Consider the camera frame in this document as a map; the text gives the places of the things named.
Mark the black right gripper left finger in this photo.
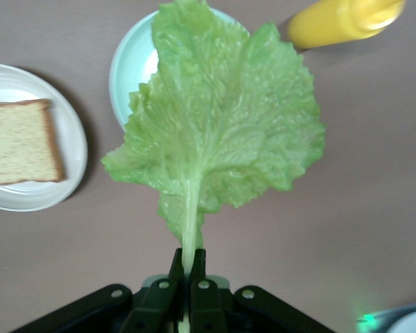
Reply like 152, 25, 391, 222
12, 248, 187, 333

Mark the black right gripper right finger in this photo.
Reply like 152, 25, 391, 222
188, 248, 336, 333

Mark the green lettuce leaf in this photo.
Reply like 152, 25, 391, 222
101, 0, 327, 270

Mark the light brown bread slice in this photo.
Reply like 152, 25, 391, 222
0, 98, 68, 185

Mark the yellow mustard squeeze bottle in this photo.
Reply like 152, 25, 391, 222
286, 0, 408, 50

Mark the beige plate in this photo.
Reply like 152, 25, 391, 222
0, 62, 89, 213

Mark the mint green plate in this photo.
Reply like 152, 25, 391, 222
108, 7, 251, 132

